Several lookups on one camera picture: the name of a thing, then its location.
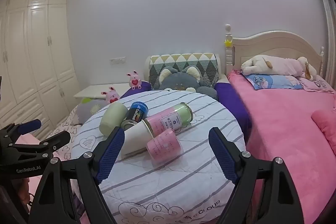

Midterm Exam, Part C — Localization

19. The pink and green can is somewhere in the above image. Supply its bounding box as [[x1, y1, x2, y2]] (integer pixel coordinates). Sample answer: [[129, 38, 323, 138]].
[[144, 102, 194, 136]]

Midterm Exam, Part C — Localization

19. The pink printed pillow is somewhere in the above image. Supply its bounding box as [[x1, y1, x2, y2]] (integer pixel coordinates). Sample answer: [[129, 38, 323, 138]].
[[299, 74, 335, 94]]

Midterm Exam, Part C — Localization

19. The pale curtain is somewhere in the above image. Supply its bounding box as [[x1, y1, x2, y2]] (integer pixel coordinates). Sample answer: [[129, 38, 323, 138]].
[[311, 0, 336, 62]]

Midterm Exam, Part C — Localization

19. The white nightstand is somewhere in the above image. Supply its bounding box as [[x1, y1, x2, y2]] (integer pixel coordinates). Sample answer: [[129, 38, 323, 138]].
[[73, 83, 132, 99]]

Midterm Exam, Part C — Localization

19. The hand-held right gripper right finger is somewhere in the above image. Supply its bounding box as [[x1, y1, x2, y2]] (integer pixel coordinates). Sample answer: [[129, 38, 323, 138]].
[[209, 127, 306, 224]]

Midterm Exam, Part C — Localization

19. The grey cat plush cushion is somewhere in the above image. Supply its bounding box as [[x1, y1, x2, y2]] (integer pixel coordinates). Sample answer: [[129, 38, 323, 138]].
[[157, 67, 218, 101]]

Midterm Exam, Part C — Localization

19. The pink plush dog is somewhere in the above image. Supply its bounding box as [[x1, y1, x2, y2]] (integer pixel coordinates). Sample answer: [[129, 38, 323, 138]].
[[273, 56, 318, 81]]

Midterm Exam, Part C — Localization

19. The white paper cup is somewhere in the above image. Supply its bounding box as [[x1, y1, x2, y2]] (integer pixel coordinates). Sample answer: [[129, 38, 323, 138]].
[[119, 120, 155, 155]]

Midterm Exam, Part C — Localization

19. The triangle pattern quilted cover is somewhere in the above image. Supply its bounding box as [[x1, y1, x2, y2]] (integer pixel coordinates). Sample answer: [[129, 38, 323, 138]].
[[148, 53, 220, 89]]

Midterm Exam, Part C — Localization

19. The white plush dog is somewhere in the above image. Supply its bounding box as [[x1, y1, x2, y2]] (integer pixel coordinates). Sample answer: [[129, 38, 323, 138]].
[[241, 55, 279, 75]]

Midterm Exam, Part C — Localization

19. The grey flower pillow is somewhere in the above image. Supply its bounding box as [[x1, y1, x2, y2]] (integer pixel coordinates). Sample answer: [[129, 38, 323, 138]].
[[77, 98, 109, 125]]

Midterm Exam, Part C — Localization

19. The pink bunny plush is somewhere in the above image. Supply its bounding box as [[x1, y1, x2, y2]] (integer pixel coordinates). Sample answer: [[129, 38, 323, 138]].
[[126, 70, 143, 90], [101, 87, 121, 104]]

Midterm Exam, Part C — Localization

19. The blue cartoon pillow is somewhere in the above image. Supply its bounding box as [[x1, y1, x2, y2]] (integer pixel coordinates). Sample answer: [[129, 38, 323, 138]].
[[245, 73, 303, 90]]

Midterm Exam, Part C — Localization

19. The pink bed with headboard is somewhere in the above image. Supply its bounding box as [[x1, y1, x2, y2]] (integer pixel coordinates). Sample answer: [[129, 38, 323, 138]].
[[227, 69, 336, 224]]

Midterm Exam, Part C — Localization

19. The cream wardrobe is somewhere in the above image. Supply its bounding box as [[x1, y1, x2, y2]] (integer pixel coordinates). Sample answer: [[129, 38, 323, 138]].
[[0, 0, 80, 140]]

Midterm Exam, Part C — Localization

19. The light green cup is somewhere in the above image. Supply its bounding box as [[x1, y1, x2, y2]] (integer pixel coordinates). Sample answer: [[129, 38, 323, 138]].
[[99, 103, 128, 135]]

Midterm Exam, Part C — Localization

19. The plain pink cushion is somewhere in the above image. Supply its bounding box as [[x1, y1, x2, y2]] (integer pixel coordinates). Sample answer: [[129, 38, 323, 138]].
[[311, 109, 336, 156]]

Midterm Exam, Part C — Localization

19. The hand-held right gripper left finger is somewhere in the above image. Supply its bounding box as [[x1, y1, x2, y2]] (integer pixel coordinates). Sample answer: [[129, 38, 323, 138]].
[[28, 126, 125, 224]]

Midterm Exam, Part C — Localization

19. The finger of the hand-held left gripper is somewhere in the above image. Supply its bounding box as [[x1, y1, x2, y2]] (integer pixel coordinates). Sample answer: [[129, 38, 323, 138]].
[[0, 119, 42, 147], [9, 131, 71, 156]]

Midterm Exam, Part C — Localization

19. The round striped cloth table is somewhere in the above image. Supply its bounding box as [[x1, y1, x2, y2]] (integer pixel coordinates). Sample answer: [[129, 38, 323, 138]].
[[71, 90, 247, 224]]

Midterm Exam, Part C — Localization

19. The cream wooden headboard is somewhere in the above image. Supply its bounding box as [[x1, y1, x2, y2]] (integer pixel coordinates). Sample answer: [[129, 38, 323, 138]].
[[224, 24, 326, 77]]

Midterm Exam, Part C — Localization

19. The heart print sheet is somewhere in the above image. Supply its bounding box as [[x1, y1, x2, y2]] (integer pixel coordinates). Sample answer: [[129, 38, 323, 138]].
[[47, 103, 84, 161]]

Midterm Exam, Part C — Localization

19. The dark blue can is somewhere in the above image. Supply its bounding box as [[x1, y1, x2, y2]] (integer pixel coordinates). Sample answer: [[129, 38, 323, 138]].
[[121, 101, 149, 132]]

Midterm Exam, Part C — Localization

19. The pink cup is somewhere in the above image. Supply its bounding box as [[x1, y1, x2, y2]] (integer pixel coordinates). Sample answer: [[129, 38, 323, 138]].
[[146, 130, 183, 163]]

